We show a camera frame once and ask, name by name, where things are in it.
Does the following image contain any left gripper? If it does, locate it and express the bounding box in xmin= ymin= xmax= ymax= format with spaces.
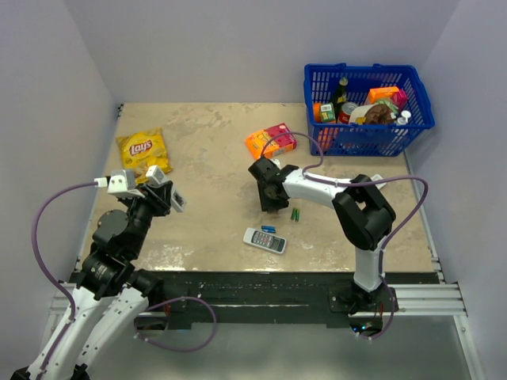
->
xmin=120 ymin=179 xmax=173 ymax=256

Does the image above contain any white long remote control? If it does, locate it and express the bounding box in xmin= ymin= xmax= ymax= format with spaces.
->
xmin=146 ymin=165 xmax=187 ymax=213

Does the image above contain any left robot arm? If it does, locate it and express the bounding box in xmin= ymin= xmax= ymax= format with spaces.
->
xmin=12 ymin=174 xmax=185 ymax=379

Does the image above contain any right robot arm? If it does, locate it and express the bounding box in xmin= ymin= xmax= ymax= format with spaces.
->
xmin=248 ymin=157 xmax=396 ymax=311

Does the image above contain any grey-faced remote control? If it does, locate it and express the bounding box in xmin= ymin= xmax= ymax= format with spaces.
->
xmin=243 ymin=227 xmax=287 ymax=255

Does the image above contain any small white remote control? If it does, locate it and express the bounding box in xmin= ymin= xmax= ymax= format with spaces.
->
xmin=371 ymin=174 xmax=386 ymax=189

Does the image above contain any blue battery right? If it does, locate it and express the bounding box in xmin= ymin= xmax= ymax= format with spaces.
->
xmin=261 ymin=226 xmax=276 ymax=234

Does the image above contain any yellow Lays chips bag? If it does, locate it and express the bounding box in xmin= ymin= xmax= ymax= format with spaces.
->
xmin=116 ymin=127 xmax=172 ymax=184

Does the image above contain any orange pink sponge box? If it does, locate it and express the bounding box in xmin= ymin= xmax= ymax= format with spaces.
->
xmin=245 ymin=123 xmax=297 ymax=160

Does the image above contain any green yellow carton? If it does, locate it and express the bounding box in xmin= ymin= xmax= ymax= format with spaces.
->
xmin=319 ymin=103 xmax=336 ymax=124

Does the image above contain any dark glass bottle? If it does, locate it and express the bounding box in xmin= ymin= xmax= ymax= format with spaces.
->
xmin=330 ymin=77 xmax=349 ymax=119

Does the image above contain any brown snack packet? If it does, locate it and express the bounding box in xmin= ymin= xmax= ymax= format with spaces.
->
xmin=349 ymin=103 xmax=396 ymax=125

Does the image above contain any blue plastic basket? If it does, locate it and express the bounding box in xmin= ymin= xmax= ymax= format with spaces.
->
xmin=303 ymin=63 xmax=435 ymax=157

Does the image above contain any white bottle cap item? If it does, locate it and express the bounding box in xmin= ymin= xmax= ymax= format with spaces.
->
xmin=396 ymin=110 xmax=411 ymax=126

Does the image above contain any orange pink box in basket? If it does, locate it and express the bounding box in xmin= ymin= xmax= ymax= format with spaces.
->
xmin=364 ymin=86 xmax=408 ymax=113

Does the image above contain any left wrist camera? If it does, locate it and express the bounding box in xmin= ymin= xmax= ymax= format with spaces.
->
xmin=93 ymin=169 xmax=145 ymax=199

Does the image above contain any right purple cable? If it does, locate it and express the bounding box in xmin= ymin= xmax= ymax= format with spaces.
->
xmin=261 ymin=131 xmax=430 ymax=341

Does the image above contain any black table front rail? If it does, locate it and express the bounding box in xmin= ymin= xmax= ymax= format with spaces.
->
xmin=71 ymin=270 xmax=440 ymax=329

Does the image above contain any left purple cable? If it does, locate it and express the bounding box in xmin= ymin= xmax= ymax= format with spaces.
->
xmin=30 ymin=181 xmax=100 ymax=371

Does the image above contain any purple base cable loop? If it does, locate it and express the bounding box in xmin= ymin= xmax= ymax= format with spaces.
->
xmin=133 ymin=296 xmax=218 ymax=352

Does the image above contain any aluminium frame rail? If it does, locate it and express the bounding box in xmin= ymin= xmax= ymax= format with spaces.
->
xmin=390 ymin=256 xmax=471 ymax=317

